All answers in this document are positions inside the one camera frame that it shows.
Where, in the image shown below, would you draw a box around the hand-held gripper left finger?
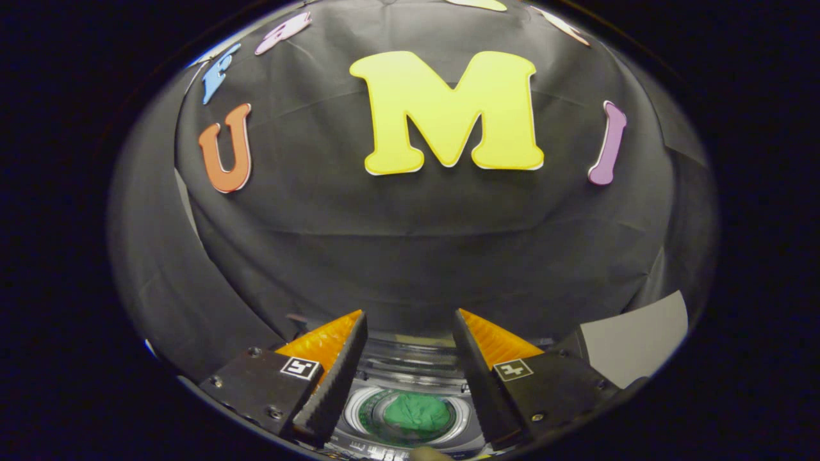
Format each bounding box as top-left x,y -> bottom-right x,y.
199,310 -> 370,448

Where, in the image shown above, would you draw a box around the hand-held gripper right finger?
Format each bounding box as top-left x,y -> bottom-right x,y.
452,309 -> 622,451

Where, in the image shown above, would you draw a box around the green shirt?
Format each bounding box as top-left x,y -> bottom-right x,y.
382,391 -> 452,433

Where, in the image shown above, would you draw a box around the grey washing machine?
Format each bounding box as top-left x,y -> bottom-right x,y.
320,332 -> 580,460

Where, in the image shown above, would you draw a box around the beige cabinet with dark top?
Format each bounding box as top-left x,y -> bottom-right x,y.
578,289 -> 690,390

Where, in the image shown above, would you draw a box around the black backdrop cloth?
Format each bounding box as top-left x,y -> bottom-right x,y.
108,0 -> 718,384

